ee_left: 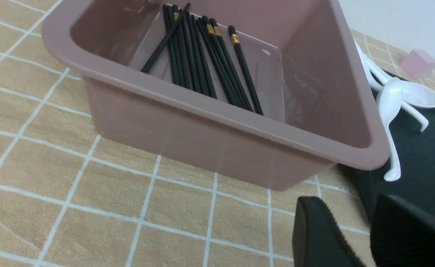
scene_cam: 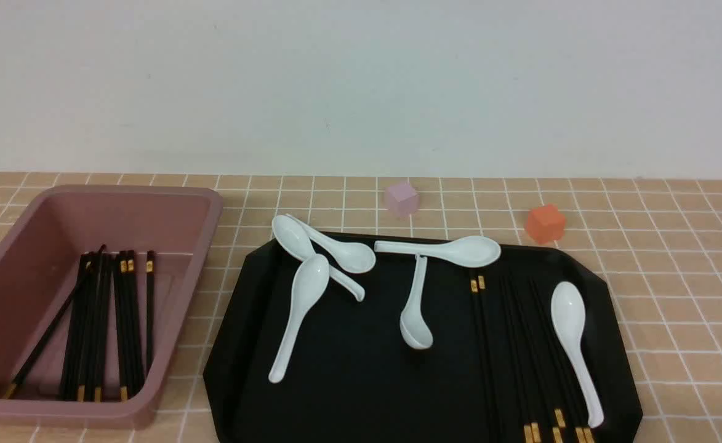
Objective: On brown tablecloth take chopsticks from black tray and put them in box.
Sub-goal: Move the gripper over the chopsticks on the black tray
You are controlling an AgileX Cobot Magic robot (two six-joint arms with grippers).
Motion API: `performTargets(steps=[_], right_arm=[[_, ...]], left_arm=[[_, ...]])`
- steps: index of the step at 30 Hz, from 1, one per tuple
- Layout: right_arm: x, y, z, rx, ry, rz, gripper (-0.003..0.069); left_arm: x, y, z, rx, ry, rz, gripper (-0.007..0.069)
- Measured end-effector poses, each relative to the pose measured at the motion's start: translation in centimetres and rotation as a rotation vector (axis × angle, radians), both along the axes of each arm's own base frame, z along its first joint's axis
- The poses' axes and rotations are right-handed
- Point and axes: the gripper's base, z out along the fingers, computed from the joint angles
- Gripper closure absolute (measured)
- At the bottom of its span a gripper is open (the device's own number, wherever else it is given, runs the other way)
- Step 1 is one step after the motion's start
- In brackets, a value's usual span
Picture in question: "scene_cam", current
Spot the black chopstick gold band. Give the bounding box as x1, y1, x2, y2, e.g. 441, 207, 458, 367
477, 273, 507, 442
470, 272, 500, 442

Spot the white spoon upper left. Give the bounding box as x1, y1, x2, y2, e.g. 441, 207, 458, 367
286, 214, 377, 274

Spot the pink cube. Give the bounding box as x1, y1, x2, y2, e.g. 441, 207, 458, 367
384, 180, 420, 218

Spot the white spoon far left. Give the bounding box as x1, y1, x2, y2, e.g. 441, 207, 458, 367
271, 215, 366, 302

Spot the white spoon long left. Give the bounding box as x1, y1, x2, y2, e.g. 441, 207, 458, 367
268, 254, 330, 383

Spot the white spoon top centre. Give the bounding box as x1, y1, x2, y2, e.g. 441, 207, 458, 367
374, 236, 502, 268

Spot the white spoon centre vertical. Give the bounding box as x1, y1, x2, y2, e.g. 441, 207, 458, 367
399, 255, 433, 350

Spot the orange cube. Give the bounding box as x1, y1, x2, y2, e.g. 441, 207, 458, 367
524, 204, 567, 244

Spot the black octagonal tray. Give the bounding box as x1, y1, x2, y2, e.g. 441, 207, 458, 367
204, 241, 644, 442

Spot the white spoon right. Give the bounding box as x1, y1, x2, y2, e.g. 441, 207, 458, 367
550, 281, 604, 429

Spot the pink plastic bin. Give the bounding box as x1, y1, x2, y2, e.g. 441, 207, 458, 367
0, 185, 223, 429

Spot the diagonal black chopstick in bin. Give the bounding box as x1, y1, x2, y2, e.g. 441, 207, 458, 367
1, 244, 106, 400

